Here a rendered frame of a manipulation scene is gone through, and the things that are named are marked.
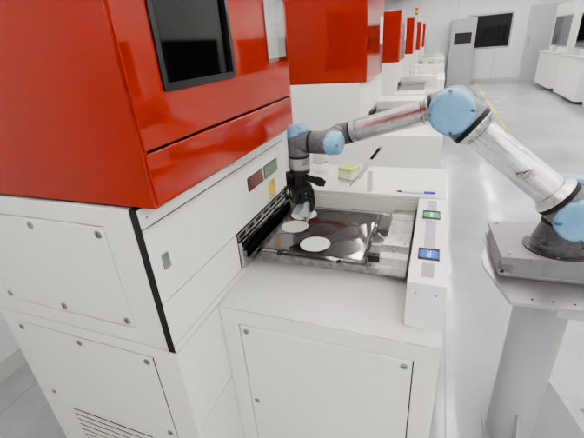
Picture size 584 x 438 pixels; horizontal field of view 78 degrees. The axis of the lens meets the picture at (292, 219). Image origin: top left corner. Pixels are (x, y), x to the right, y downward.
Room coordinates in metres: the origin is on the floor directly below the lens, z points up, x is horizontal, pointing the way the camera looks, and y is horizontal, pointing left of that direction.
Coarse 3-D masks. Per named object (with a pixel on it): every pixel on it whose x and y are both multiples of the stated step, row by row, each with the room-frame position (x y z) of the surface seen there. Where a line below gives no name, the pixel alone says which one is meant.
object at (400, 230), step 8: (392, 224) 1.20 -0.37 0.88; (400, 224) 1.20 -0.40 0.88; (408, 224) 1.19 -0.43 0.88; (392, 232) 1.14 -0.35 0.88; (400, 232) 1.14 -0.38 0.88; (408, 232) 1.13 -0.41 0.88; (392, 240) 1.09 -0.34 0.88; (400, 240) 1.08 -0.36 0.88; (408, 240) 1.08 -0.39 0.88; (408, 256) 1.01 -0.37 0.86; (384, 272) 0.93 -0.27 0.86; (392, 272) 0.92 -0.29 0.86; (400, 272) 0.91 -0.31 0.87
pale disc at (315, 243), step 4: (316, 236) 1.12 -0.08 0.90; (304, 240) 1.10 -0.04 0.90; (308, 240) 1.10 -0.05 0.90; (312, 240) 1.10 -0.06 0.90; (316, 240) 1.09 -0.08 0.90; (320, 240) 1.09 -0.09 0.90; (324, 240) 1.09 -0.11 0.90; (300, 244) 1.07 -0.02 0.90; (304, 244) 1.07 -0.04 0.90; (308, 244) 1.07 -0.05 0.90; (312, 244) 1.06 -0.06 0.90; (316, 244) 1.06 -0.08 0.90; (320, 244) 1.06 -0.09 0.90; (324, 244) 1.06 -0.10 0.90; (328, 244) 1.05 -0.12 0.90; (304, 248) 1.05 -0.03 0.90; (308, 248) 1.04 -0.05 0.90; (312, 248) 1.04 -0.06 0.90; (316, 248) 1.04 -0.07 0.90; (320, 248) 1.04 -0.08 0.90; (324, 248) 1.03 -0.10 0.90
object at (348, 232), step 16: (320, 224) 1.21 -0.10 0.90; (336, 224) 1.20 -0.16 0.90; (352, 224) 1.19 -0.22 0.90; (368, 224) 1.18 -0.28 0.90; (272, 240) 1.12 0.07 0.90; (288, 240) 1.11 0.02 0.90; (336, 240) 1.08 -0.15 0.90; (352, 240) 1.07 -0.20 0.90; (336, 256) 0.98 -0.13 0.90; (352, 256) 0.97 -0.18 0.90
